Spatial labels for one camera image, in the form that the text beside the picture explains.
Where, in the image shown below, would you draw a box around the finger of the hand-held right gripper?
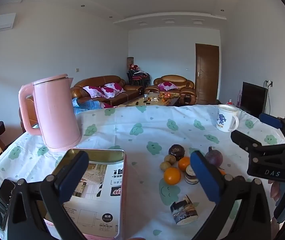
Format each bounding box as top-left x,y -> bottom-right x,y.
259,113 -> 285,143
231,130 -> 285,155

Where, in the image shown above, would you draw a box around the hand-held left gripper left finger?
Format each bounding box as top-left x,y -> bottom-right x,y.
7,150 -> 89,240

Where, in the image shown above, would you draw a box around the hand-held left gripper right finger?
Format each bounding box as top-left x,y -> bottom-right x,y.
190,150 -> 279,240

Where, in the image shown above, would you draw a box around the purple red radish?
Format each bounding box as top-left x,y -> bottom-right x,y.
204,146 -> 223,168

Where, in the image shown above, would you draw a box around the dark brown round taro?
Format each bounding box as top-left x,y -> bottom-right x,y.
168,144 -> 185,160

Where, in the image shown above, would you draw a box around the pink tin box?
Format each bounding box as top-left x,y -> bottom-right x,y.
44,148 -> 127,240

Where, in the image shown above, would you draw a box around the person's right hand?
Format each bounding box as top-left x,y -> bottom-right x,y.
269,179 -> 283,202

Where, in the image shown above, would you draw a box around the black television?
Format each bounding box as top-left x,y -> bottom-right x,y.
240,81 -> 268,118

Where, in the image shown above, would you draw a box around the white mug with blue print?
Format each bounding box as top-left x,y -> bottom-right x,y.
216,104 -> 239,132

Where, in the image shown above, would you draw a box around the printed paper leaflet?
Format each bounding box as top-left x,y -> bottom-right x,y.
64,162 -> 125,237

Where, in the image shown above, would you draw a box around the pink electric kettle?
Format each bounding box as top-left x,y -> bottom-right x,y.
19,74 -> 82,152

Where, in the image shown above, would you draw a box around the blue plaid clothing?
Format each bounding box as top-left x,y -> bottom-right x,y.
72,97 -> 118,115

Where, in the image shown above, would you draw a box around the white tablecloth with green clouds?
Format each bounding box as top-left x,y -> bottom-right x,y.
0,104 -> 285,240

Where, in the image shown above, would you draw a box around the black smartphone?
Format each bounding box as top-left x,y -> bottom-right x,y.
0,179 -> 16,231

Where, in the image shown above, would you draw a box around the brown wooden door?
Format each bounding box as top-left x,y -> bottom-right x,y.
195,43 -> 219,104

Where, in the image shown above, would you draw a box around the pink floral pillow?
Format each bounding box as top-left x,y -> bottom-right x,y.
100,82 -> 125,98
158,82 -> 178,91
82,85 -> 105,98

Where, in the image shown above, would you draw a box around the wooden coffee table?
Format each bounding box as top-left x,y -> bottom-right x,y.
126,92 -> 183,107

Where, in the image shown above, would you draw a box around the brown leather armchair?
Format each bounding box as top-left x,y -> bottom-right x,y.
145,75 -> 197,105

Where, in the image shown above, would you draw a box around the brown leather sofa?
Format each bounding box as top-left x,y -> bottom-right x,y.
70,75 -> 145,108

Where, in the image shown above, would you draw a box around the dark stacked chairs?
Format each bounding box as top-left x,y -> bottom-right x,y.
127,69 -> 150,88

